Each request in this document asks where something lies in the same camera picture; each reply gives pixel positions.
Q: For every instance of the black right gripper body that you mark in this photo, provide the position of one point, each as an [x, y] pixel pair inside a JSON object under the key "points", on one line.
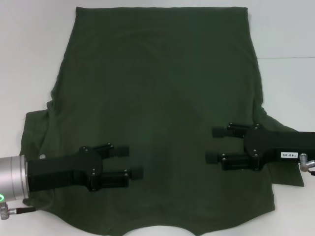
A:
{"points": [[270, 147]]}

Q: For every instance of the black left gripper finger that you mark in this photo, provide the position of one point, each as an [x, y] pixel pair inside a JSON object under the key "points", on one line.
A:
{"points": [[115, 179], [123, 151]]}

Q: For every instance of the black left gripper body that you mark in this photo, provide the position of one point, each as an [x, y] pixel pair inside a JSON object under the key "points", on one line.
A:
{"points": [[61, 172]]}

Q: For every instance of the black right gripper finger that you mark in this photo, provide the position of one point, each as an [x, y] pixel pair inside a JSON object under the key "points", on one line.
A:
{"points": [[217, 132], [233, 162]]}

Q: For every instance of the dark green shirt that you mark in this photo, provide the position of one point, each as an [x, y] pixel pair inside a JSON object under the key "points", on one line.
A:
{"points": [[157, 98]]}

